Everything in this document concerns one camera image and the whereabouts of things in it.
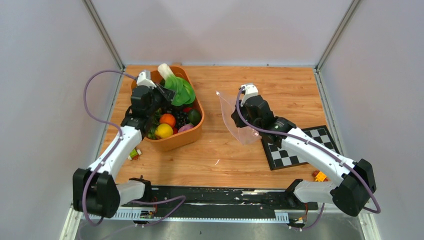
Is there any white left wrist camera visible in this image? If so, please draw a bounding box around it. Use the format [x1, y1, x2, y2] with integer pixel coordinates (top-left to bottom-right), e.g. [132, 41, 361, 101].
[135, 69, 157, 89]

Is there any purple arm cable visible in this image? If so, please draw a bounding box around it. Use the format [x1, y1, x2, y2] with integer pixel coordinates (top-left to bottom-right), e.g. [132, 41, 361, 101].
[235, 86, 382, 231]
[81, 69, 187, 227]

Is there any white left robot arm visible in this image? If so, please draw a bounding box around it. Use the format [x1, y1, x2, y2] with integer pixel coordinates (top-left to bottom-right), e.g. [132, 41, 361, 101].
[72, 83, 176, 218]

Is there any white slotted cable duct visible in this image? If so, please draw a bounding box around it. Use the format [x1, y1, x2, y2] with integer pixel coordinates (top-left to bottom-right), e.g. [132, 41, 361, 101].
[88, 210, 290, 223]

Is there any clear zip top bag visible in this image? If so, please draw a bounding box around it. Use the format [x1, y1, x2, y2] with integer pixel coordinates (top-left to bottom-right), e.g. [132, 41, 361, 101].
[216, 91, 261, 145]

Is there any orange yellow toy block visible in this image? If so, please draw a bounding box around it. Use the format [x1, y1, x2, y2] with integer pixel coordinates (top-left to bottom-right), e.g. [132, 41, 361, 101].
[312, 170, 329, 182]

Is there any orange plastic basket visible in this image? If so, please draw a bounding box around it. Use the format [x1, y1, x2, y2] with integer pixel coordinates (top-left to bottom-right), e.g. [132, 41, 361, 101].
[125, 66, 204, 152]

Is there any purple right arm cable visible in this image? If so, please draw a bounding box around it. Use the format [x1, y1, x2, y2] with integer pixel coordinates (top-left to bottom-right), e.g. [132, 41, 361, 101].
[235, 86, 382, 231]

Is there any yellow lemon toy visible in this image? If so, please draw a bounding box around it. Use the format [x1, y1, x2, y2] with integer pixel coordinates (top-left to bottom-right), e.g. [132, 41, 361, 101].
[154, 123, 174, 139]

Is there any black white checkerboard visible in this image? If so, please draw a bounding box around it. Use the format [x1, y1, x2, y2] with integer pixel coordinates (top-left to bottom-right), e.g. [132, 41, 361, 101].
[261, 125, 340, 171]

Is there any green bok choy toy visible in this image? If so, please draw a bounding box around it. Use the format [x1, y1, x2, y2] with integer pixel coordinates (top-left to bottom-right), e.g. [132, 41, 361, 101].
[157, 63, 196, 107]

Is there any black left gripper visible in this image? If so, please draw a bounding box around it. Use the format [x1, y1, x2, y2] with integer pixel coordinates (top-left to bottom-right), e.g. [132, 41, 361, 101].
[146, 81, 177, 117]

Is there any purple onion toy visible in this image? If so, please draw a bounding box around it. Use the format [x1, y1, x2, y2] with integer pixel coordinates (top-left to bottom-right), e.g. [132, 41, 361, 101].
[177, 123, 194, 133]

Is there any green avocado toy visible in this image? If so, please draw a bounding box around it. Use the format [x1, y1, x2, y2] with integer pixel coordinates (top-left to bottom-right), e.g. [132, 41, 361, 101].
[187, 108, 202, 126]

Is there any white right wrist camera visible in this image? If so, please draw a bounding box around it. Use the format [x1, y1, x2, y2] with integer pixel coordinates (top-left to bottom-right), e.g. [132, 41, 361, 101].
[240, 83, 259, 107]

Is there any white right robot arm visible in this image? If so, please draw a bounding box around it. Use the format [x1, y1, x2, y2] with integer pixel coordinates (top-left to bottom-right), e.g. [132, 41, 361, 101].
[231, 95, 382, 217]

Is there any colourful toy block stack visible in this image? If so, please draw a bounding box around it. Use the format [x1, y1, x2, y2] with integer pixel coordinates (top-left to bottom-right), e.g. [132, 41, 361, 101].
[127, 148, 142, 161]

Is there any black grape bunch toy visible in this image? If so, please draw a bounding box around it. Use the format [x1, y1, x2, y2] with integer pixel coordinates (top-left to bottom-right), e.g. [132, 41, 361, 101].
[173, 111, 190, 130]

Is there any red chili toy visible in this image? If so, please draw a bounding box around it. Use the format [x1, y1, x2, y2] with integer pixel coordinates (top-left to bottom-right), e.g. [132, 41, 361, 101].
[182, 107, 193, 114]

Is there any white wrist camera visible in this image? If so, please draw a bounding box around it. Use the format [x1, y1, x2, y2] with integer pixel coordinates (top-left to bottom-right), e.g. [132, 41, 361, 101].
[135, 69, 157, 89]
[240, 83, 259, 107]

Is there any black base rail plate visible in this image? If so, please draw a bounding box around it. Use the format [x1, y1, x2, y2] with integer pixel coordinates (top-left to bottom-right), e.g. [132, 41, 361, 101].
[151, 186, 319, 218]

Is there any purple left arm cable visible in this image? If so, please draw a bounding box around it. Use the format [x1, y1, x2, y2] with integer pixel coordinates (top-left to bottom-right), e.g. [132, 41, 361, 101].
[81, 69, 187, 227]

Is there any orange fruit toy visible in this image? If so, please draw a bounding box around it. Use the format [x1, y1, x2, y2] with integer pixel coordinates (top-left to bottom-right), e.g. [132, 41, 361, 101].
[159, 113, 176, 128]

